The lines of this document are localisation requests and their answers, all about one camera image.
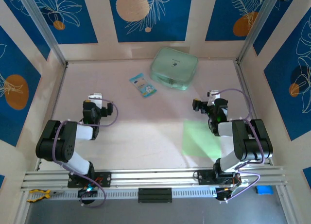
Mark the light green paper sheet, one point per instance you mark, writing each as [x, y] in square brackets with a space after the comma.
[196, 139]

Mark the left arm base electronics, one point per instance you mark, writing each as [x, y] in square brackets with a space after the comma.
[83, 193]

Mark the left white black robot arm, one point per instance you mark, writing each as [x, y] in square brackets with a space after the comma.
[83, 132]

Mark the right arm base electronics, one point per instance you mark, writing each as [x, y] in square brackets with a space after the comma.
[222, 196]

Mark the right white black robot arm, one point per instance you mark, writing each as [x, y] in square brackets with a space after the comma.
[226, 129]

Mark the mint green zip pouch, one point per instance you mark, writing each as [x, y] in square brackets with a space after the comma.
[173, 66]

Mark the blue wet wipes packet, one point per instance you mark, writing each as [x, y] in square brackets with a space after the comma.
[143, 85]

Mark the blue sponge block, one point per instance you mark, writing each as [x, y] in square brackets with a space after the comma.
[263, 190]

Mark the black rectangular block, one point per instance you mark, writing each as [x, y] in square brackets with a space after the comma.
[155, 194]

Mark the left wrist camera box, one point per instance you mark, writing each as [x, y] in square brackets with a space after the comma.
[96, 97]

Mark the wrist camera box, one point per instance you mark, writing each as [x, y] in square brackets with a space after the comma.
[96, 97]
[213, 94]

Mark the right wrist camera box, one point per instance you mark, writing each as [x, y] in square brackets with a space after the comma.
[213, 94]

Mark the aluminium side rail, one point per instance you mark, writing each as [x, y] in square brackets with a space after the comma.
[252, 112]
[52, 117]

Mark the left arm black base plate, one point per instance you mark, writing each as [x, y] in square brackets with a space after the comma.
[105, 179]

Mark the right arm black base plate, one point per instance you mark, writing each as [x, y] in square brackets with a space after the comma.
[204, 176]

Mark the aluminium mounting rail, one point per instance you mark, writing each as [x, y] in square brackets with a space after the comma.
[150, 176]

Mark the aluminium frame post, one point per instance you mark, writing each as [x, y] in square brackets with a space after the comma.
[41, 22]
[257, 24]

